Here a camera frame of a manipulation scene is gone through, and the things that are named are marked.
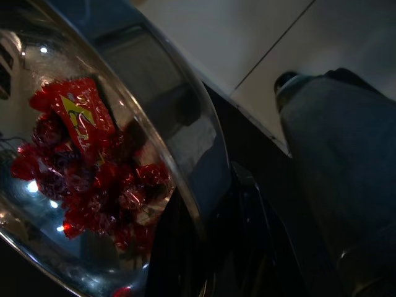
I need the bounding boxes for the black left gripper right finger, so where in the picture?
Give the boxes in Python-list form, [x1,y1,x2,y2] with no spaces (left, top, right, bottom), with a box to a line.
[222,163,307,297]

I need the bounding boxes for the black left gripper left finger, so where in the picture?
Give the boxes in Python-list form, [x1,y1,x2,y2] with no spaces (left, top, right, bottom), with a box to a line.
[145,193,214,297]

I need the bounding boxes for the red candies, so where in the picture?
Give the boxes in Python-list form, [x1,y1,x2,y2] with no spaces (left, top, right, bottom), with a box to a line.
[11,82,174,253]

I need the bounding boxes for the red yellow snack packet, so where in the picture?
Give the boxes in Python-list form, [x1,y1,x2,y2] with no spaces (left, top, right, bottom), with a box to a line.
[51,77,117,155]

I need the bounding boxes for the shiny steel bowl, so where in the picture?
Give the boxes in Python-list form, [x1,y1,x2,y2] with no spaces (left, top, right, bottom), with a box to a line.
[0,0,233,297]

